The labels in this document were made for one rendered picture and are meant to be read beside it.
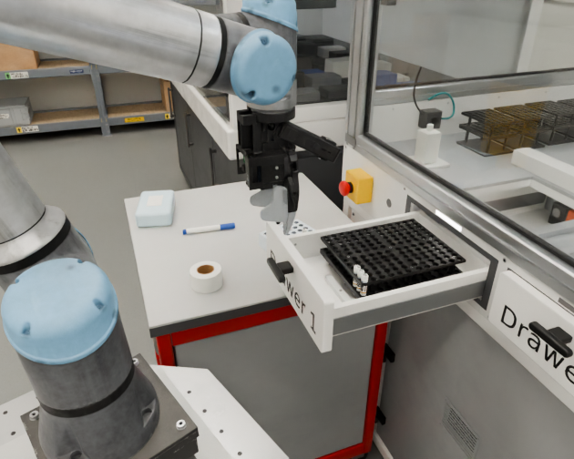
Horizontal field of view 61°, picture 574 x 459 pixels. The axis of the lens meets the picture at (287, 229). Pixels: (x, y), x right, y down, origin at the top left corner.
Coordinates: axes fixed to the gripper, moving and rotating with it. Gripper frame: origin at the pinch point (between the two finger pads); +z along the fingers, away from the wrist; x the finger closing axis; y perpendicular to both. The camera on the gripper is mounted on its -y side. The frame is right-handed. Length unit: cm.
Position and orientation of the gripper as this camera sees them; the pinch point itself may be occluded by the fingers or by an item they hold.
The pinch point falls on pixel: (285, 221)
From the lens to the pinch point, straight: 84.1
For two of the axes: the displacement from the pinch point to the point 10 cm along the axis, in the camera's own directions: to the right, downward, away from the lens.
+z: 0.0, 8.7, 4.9
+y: -9.3, 1.8, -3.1
